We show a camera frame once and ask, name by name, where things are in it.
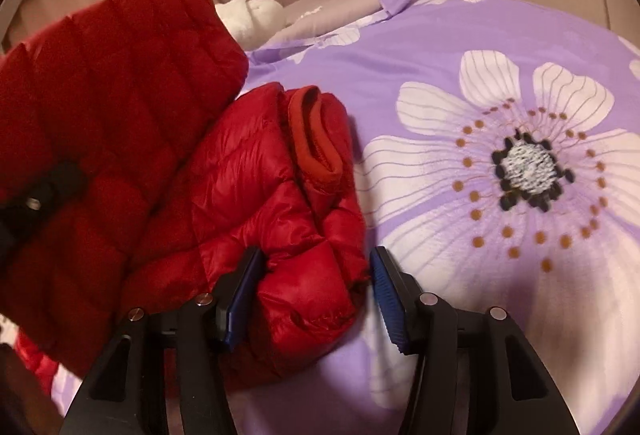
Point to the red down jacket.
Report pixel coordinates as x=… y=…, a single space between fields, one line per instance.
x=250 y=165

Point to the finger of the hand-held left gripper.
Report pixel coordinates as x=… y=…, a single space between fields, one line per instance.
x=50 y=187

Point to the purple floral bed sheet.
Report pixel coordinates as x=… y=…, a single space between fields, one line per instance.
x=425 y=55

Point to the grey quilt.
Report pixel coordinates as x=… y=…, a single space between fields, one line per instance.
x=340 y=5

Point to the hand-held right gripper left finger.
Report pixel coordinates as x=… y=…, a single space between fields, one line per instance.
x=242 y=295

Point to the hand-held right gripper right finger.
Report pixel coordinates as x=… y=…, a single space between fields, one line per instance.
x=389 y=295

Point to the white plush toy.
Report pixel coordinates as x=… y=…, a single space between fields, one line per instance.
x=250 y=20

